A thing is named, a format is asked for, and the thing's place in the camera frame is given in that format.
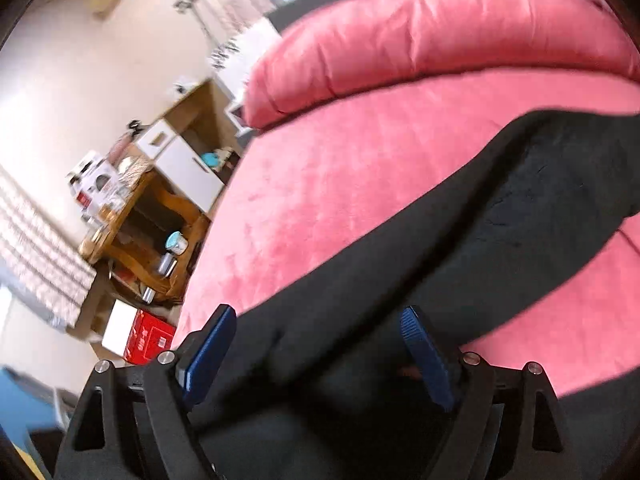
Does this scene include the wicker basket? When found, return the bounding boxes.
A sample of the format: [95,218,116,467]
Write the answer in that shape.
[117,156,151,181]

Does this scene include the patterned curtain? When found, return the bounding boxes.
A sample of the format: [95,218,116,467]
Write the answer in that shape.
[0,167,97,331]

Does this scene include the blue board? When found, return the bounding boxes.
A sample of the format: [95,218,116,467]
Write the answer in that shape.
[0,366,56,461]

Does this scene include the black pants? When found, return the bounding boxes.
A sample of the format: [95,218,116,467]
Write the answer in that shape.
[192,110,640,480]

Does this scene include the white board with flower print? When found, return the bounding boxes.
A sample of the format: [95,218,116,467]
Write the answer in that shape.
[209,17,283,106]

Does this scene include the long red pillow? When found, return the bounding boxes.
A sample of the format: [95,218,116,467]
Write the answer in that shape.
[242,0,640,131]

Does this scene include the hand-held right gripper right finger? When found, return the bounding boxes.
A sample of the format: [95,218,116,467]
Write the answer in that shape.
[399,305,568,480]

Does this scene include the pink bed sheet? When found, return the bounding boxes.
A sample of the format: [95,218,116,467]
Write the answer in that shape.
[172,75,640,396]

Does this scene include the white wooden desk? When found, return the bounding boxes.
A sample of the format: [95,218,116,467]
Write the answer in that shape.
[135,79,243,213]

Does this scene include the white red appliance box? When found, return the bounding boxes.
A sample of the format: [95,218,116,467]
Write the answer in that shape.
[67,151,126,216]

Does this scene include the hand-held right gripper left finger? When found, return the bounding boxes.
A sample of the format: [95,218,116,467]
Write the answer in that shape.
[52,304,238,480]

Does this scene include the grey nightstand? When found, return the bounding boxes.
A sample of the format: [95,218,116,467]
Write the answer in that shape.
[225,100,261,136]

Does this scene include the wooden side table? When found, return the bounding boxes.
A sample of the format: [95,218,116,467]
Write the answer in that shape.
[77,155,211,303]

